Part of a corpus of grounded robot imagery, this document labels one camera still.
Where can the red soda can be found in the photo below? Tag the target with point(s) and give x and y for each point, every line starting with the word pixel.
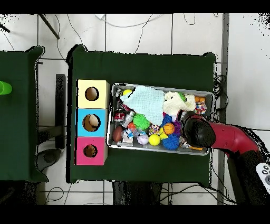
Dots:
pixel 119 116

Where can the dark green table cloth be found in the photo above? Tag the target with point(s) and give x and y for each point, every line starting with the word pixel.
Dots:
pixel 21 105
pixel 147 67

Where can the mint green cloth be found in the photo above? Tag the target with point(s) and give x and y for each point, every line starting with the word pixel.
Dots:
pixel 145 101

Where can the cream knitted cloth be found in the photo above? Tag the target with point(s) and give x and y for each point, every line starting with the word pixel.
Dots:
pixel 179 103

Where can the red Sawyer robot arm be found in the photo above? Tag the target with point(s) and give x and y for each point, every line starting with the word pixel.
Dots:
pixel 228 137

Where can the blue spiky ball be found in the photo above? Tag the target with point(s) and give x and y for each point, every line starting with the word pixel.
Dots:
pixel 171 143

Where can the brown toy football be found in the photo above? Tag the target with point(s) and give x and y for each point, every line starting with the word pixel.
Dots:
pixel 117 134

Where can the yellow ball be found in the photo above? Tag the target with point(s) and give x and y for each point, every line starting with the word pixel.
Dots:
pixel 126 92
pixel 155 140

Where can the green cup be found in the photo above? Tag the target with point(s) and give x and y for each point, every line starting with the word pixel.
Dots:
pixel 4 88

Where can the purple spiky ball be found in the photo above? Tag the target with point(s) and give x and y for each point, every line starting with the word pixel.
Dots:
pixel 177 128

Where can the orange toy basketball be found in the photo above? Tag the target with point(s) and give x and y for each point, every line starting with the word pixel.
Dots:
pixel 169 129

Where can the clear mesh bin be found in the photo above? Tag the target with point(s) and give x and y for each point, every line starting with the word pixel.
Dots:
pixel 110 146

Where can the green spiky ball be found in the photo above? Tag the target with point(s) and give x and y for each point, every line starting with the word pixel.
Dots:
pixel 142 121

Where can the wooden box with three holes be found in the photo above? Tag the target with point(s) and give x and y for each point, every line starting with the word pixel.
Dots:
pixel 101 122

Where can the white baseball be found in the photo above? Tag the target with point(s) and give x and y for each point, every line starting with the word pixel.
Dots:
pixel 143 139

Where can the black tripod leg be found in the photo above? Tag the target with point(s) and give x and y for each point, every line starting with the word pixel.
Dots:
pixel 48 26

